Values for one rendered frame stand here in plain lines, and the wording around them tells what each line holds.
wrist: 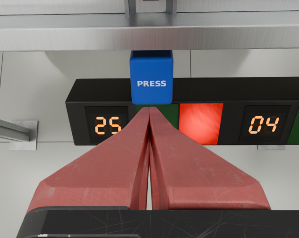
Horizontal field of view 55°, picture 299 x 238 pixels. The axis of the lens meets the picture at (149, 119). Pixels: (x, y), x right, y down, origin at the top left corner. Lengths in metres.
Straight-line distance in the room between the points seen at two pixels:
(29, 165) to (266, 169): 0.70
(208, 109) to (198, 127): 0.02
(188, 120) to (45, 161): 0.75
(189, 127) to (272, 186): 0.73
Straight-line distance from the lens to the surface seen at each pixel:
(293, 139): 0.23
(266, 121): 0.22
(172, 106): 0.19
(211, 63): 0.93
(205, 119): 0.20
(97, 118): 0.20
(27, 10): 0.17
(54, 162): 0.91
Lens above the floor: 0.86
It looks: 80 degrees down
